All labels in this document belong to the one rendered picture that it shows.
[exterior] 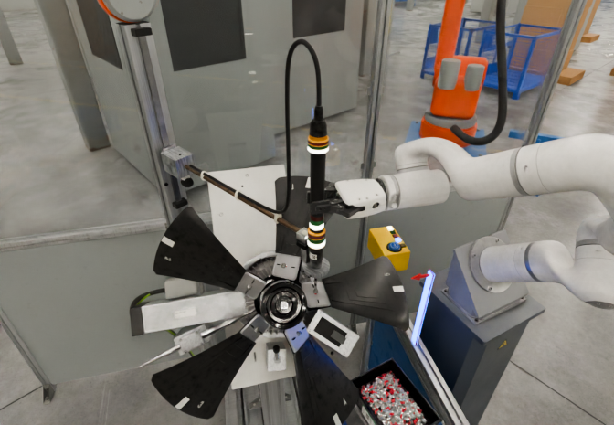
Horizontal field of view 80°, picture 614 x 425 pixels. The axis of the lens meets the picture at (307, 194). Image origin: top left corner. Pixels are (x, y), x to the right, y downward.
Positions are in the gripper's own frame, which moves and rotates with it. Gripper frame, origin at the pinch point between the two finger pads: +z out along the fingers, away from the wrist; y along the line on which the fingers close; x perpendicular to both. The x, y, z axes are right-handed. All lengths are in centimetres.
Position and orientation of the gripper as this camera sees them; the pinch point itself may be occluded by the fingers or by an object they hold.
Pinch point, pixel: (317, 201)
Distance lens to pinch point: 84.4
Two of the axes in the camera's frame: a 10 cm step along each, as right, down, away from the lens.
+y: -2.3, -5.2, 8.2
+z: -9.7, 1.2, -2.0
